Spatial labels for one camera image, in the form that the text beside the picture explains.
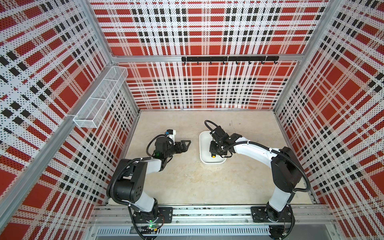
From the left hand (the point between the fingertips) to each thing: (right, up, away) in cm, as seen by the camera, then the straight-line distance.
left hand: (186, 144), depth 91 cm
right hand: (+16, -3, -3) cm, 17 cm away
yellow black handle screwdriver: (+17, -6, -6) cm, 18 cm away
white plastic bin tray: (+12, -8, +6) cm, 16 cm away
